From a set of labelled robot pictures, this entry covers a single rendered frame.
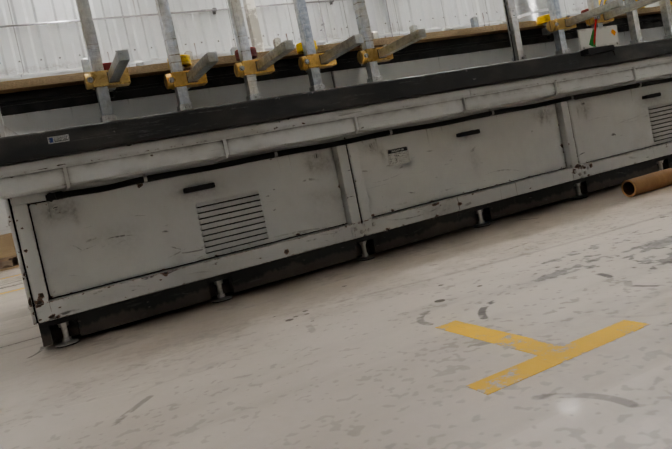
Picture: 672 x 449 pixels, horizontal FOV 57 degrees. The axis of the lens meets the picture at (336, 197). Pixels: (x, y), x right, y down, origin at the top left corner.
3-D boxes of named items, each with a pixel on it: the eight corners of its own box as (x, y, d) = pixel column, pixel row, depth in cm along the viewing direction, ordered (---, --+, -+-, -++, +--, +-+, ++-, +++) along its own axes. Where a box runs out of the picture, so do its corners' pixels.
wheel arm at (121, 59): (131, 62, 174) (128, 47, 174) (119, 64, 173) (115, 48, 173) (115, 92, 214) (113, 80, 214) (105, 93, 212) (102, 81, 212)
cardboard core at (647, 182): (677, 167, 295) (634, 179, 283) (680, 183, 296) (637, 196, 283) (662, 168, 302) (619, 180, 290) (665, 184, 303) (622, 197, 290)
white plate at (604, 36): (620, 45, 297) (617, 24, 296) (581, 51, 286) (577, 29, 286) (619, 45, 298) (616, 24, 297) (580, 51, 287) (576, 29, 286)
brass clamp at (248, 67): (275, 70, 222) (272, 56, 222) (239, 75, 217) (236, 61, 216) (270, 74, 228) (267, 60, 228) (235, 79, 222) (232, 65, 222)
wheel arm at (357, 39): (365, 45, 206) (362, 32, 206) (356, 46, 205) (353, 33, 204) (313, 73, 245) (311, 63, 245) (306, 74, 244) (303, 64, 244)
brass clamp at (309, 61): (338, 64, 233) (335, 50, 233) (305, 68, 227) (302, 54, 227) (331, 67, 238) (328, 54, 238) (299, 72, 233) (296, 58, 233)
